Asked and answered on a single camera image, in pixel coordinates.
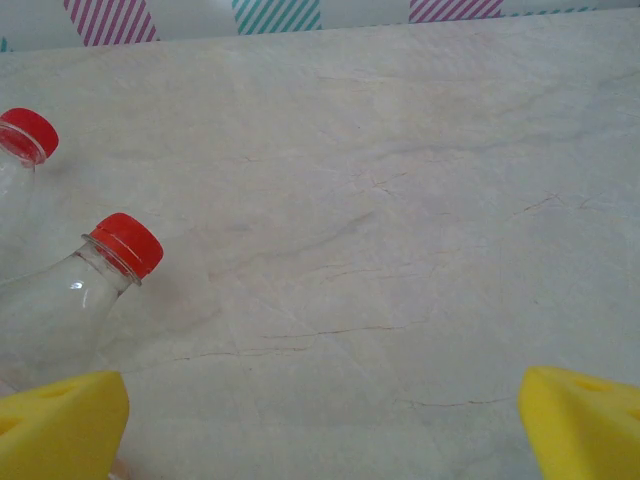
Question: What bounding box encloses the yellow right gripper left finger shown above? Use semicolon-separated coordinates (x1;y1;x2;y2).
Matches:
0;369;130;480

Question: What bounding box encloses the water bottle red white label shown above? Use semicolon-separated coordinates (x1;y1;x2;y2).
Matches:
0;107;60;216

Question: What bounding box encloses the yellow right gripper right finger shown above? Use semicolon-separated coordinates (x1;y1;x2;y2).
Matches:
517;365;640;480

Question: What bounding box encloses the clear bottle red label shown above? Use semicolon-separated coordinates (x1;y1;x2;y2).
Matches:
0;212;165;396

